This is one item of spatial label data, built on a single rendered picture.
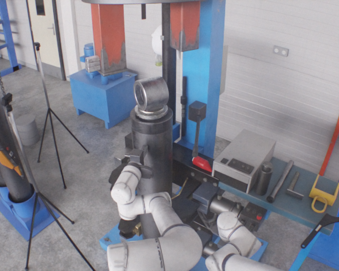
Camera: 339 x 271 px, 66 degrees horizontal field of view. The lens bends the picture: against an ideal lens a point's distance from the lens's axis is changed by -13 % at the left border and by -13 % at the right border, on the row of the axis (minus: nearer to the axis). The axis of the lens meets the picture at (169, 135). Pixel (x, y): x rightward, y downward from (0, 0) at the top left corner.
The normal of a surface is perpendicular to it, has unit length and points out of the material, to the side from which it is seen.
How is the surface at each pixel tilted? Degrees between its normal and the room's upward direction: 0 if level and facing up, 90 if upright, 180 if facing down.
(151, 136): 90
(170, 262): 47
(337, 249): 90
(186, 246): 25
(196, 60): 90
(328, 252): 90
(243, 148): 0
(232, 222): 19
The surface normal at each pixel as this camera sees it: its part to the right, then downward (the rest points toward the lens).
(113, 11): 0.53, 0.48
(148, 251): 0.03, -0.69
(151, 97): 0.48, 0.27
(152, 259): 0.11, -0.37
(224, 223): -0.30, -0.59
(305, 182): 0.00, -0.83
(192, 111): -0.59, 0.46
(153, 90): 0.40, -0.10
